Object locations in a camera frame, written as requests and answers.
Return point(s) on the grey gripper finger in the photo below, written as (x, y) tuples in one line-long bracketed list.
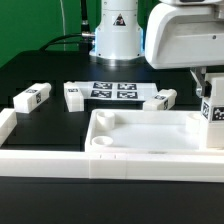
[(203, 87)]

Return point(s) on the white marker base sheet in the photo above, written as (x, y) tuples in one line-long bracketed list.
[(112, 90)]

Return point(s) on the white U-shaped obstacle frame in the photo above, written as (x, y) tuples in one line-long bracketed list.
[(44, 145)]

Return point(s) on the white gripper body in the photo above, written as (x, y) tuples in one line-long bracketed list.
[(185, 33)]

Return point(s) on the white desk top tray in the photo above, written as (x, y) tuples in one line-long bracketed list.
[(145, 132)]

